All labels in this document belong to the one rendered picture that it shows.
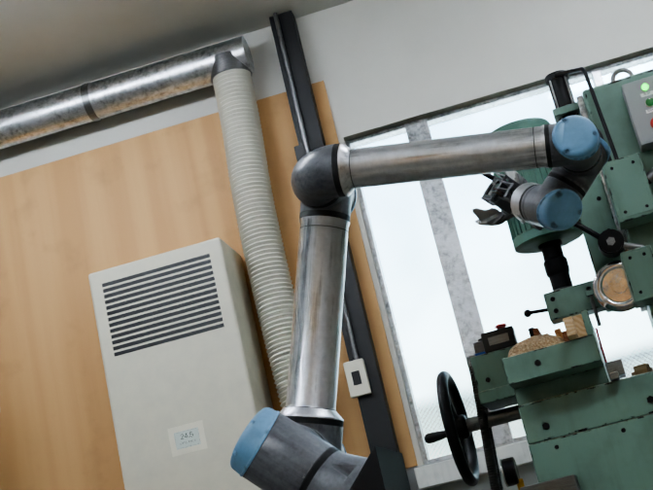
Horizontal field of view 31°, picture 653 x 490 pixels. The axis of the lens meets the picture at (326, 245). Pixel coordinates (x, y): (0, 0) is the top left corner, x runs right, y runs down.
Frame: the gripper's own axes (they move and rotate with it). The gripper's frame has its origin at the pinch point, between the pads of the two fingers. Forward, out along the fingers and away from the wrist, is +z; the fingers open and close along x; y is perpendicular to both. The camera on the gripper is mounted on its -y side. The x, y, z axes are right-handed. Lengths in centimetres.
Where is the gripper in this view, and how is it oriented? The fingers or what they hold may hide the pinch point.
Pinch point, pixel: (494, 197)
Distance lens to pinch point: 286.1
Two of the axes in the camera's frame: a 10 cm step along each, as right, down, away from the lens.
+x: -5.3, 8.4, -0.4
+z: -3.1, -1.5, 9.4
